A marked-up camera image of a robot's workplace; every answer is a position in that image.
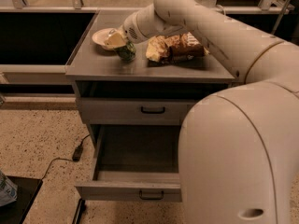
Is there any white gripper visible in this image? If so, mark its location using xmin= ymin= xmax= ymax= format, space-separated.
xmin=105 ymin=12 xmax=147 ymax=49

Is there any green soda can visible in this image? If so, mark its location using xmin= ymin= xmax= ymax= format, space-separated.
xmin=114 ymin=41 xmax=136 ymax=62

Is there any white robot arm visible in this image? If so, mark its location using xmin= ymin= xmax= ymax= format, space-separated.
xmin=120 ymin=0 xmax=299 ymax=224

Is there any grey drawer cabinet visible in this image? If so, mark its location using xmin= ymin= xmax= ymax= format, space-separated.
xmin=64 ymin=9 xmax=236 ymax=141

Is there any closed grey upper drawer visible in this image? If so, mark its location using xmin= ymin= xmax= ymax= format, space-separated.
xmin=77 ymin=98 xmax=195 ymax=125

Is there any open grey lower drawer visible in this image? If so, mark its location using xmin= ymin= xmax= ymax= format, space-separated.
xmin=76 ymin=125 xmax=181 ymax=202

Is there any white paper bowl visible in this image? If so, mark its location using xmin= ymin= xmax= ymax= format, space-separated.
xmin=92 ymin=28 xmax=116 ymax=50

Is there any brown yellow chip bag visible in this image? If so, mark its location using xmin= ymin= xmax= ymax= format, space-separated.
xmin=146 ymin=33 xmax=208 ymax=63

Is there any blue white plastic bag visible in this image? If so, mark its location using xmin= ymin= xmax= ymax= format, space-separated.
xmin=0 ymin=171 xmax=18 ymax=206

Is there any black tray on floor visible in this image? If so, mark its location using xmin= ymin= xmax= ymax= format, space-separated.
xmin=0 ymin=176 xmax=43 ymax=224

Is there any black power adapter with cable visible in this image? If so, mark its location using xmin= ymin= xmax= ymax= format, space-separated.
xmin=41 ymin=134 xmax=89 ymax=179

